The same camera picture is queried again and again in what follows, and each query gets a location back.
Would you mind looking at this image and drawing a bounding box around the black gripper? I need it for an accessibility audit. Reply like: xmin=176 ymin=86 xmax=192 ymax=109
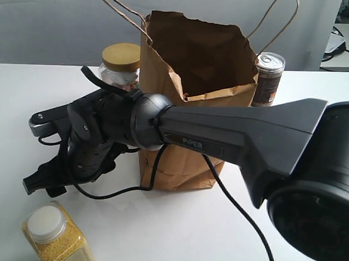
xmin=22 ymin=141 xmax=125 ymax=198

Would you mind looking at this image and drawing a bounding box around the brown paper bag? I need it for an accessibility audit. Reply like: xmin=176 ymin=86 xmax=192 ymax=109
xmin=137 ymin=11 xmax=258 ymax=191

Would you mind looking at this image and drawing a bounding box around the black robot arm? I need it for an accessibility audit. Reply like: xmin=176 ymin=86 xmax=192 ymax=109
xmin=23 ymin=89 xmax=349 ymax=261

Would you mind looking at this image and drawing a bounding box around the yellow grain jar white lid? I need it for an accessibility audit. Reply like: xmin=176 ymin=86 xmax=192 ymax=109
xmin=21 ymin=201 xmax=96 ymax=261

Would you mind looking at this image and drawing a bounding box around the nut jar with gold lid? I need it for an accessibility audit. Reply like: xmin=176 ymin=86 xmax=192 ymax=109
xmin=98 ymin=43 xmax=141 ymax=92

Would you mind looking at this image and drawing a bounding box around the dark can with pull tab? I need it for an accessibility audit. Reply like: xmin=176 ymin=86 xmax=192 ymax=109
xmin=251 ymin=52 xmax=286 ymax=107

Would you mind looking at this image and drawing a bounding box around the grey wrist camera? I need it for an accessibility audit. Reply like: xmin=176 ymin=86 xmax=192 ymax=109
xmin=29 ymin=104 xmax=70 ymax=138

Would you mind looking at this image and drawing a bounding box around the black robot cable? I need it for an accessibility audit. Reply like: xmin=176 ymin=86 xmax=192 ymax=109
xmin=33 ymin=64 xmax=285 ymax=261

